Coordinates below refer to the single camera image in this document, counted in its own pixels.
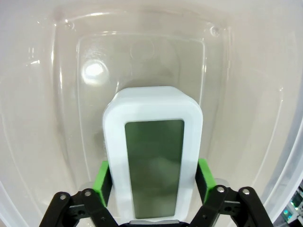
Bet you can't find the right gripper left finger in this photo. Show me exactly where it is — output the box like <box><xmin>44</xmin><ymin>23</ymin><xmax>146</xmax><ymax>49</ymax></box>
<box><xmin>40</xmin><ymin>161</ymin><xmax>120</xmax><ymax>227</ymax></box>

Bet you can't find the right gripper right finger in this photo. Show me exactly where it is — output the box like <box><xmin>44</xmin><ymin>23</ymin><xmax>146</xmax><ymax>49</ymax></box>
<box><xmin>189</xmin><ymin>158</ymin><xmax>274</xmax><ymax>227</ymax></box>

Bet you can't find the white digital clock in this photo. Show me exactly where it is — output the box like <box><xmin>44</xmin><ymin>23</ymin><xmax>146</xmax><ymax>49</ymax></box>
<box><xmin>102</xmin><ymin>86</ymin><xmax>204</xmax><ymax>219</ymax></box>

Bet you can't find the clear plastic container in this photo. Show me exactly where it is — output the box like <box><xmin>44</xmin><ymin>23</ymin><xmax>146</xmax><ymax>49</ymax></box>
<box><xmin>0</xmin><ymin>0</ymin><xmax>303</xmax><ymax>227</ymax></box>

